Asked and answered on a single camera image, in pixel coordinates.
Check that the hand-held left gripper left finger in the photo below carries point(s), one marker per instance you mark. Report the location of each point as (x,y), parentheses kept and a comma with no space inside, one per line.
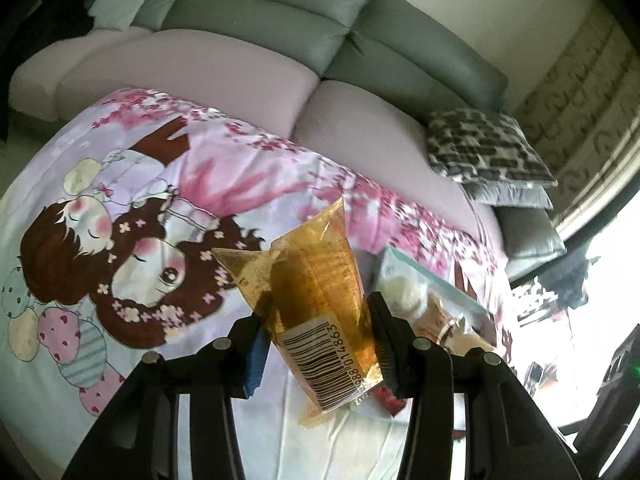
(256,365)

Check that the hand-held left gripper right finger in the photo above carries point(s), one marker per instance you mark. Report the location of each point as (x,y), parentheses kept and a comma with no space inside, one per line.
(387,360)

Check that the yellow cake packet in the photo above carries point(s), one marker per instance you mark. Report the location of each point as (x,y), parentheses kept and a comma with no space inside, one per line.
(310,285)

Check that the teal box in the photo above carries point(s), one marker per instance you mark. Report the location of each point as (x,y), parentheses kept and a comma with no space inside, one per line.
(400,260)

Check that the bright red snack packet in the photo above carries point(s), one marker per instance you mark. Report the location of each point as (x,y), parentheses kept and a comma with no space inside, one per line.
(392,402)

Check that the grey leather cushion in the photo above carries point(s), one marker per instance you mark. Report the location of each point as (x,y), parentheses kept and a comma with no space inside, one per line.
(530,240)

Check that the printed blanket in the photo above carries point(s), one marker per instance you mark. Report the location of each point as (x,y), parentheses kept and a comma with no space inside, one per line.
(100,200)

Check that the black white patterned pillow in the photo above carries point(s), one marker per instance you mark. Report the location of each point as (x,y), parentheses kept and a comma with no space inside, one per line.
(485,150)

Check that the grey sofa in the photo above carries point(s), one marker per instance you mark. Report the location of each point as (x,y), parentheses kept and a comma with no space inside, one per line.
(250,20)

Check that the black clothing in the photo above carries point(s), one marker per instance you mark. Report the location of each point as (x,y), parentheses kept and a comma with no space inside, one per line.
(45,20)

